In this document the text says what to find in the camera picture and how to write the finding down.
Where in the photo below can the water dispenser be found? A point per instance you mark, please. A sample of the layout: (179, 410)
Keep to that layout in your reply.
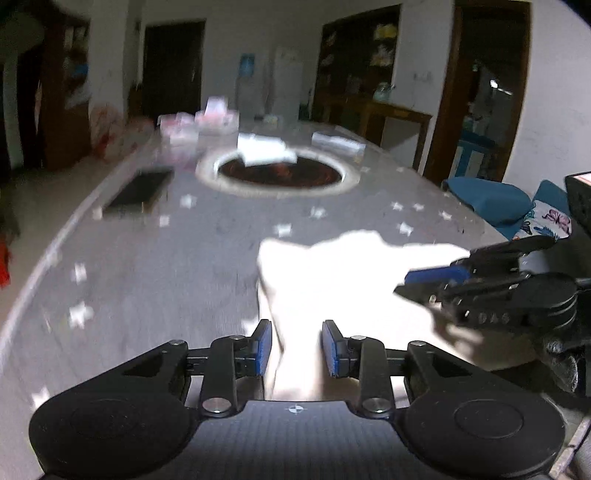
(247, 85)

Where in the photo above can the red object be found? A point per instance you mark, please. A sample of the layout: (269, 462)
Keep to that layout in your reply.
(3, 265)

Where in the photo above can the clear plastic boxes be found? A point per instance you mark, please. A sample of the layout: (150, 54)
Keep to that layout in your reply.
(203, 119)

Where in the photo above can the white cloth garment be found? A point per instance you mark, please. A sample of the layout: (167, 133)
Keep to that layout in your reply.
(341, 281)

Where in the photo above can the wooden side table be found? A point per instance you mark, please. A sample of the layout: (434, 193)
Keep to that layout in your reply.
(392, 113)

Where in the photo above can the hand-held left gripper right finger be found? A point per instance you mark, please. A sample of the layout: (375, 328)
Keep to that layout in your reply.
(330, 347)

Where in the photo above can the dark wooden cabinet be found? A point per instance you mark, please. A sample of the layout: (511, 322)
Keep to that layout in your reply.
(355, 60)

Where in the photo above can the dark door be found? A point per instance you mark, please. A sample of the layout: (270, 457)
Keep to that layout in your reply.
(173, 69)

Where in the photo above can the white flat packet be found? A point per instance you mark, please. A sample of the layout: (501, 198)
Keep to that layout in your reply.
(337, 142)

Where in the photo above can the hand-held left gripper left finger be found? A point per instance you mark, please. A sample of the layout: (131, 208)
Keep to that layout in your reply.
(263, 347)

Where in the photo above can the person's right hand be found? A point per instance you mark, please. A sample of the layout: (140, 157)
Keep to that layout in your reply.
(564, 367)

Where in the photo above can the white folded cloth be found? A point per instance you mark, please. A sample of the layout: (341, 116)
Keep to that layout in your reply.
(265, 148)

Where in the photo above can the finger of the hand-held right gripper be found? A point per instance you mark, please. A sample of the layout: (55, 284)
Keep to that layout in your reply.
(436, 274)
(480, 300)

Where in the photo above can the white refrigerator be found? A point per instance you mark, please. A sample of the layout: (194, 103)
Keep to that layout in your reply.
(285, 83)

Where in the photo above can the wooden shelf unit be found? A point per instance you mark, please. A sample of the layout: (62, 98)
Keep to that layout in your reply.
(69, 92)

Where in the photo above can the blue cushion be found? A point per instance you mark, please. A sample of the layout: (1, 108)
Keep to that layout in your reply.
(489, 201)

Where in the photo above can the butterfly printed cushion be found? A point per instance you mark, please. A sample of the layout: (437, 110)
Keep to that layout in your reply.
(547, 221)

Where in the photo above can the wooden door frame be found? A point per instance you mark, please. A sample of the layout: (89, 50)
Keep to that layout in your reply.
(445, 92)

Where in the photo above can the red and white plastic bag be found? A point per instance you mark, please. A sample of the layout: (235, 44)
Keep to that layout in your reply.
(111, 131)

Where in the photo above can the blue stool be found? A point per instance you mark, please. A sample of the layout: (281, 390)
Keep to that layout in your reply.
(473, 152)

